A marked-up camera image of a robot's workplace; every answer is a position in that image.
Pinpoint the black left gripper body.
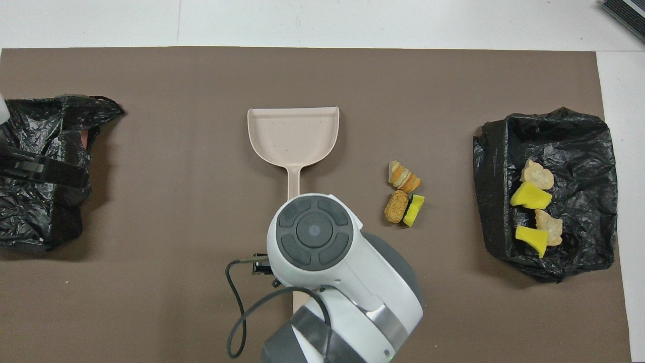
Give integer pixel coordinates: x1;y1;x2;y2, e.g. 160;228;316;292
0;150;47;182

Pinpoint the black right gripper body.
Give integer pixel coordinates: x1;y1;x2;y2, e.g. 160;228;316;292
252;254;281;288

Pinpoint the beige hand brush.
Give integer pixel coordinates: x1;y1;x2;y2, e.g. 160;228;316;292
292;289;310;318

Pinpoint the beige plastic dustpan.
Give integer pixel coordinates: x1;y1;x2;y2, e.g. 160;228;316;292
247;106;340;202

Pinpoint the brown cork-like piece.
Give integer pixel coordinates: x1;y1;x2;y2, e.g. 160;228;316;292
384;190;410;224

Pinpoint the yellow sponge with green layer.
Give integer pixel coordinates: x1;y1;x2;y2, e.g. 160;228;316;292
402;194;425;227

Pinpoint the cream and orange croissant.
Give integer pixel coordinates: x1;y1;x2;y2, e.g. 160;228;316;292
388;160;422;193

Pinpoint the notched yellow sponge piece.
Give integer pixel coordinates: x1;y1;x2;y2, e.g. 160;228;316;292
515;225;549;259

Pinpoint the rounded yellow sponge piece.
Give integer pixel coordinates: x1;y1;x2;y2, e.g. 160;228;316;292
509;181;553;210

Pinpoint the golden striped croissant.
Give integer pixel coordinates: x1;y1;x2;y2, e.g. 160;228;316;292
520;159;555;191

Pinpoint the pale bread piece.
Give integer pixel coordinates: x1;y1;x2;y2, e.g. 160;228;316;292
534;208;564;247

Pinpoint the crumpled black trash bag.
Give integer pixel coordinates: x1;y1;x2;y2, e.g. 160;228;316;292
0;94;125;253

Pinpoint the right black trash bag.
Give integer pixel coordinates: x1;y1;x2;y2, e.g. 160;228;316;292
473;107;618;283

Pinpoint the large brown table mat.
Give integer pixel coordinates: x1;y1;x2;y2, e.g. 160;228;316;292
0;46;633;363

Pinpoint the dark ribbed grey object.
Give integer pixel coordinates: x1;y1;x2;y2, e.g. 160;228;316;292
600;0;645;43

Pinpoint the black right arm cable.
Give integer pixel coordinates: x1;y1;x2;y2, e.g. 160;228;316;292
225;257;332;359

